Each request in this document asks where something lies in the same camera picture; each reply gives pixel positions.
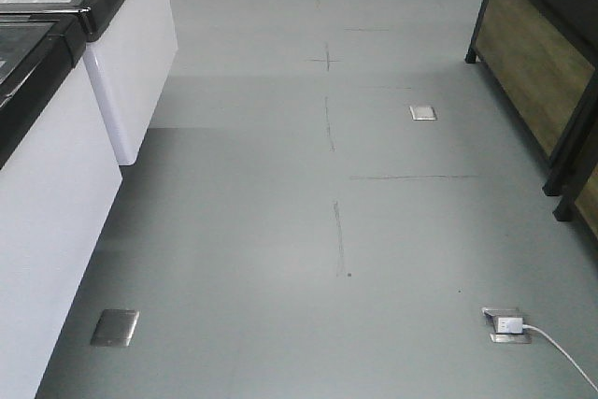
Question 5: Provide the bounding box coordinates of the closed steel floor socket far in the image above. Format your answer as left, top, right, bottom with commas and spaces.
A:
409, 106, 437, 121

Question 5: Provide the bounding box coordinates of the closed steel floor socket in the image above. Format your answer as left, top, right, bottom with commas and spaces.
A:
409, 106, 437, 121
90, 309, 139, 348

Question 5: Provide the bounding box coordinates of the far white chest freezer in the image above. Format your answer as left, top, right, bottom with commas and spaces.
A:
1, 0, 178, 165

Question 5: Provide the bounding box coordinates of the white chest freezer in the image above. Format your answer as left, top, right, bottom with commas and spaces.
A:
1, 0, 178, 165
1, 15, 121, 398

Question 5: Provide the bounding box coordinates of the closed steel floor socket left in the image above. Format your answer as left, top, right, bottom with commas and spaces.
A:
90, 309, 139, 348

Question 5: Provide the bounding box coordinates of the open steel floor socket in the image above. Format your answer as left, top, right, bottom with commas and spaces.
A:
481, 306, 532, 344

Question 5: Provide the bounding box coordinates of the near white chest freezer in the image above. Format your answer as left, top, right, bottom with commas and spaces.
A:
1, 15, 121, 398

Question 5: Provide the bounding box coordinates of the white power plug adapter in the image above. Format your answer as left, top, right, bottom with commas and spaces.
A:
493, 316, 524, 335

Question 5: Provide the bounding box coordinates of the far black wooden display stand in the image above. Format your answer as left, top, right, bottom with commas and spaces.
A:
465, 0, 597, 196

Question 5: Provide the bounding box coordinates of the black wooden display stand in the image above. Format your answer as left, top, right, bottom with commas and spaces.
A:
465, 0, 597, 196
553, 128, 597, 236

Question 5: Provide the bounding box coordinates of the near black wooden display stand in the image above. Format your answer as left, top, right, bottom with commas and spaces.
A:
553, 128, 597, 236

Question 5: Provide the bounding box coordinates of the white power cable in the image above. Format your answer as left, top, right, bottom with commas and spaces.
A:
521, 322, 598, 393

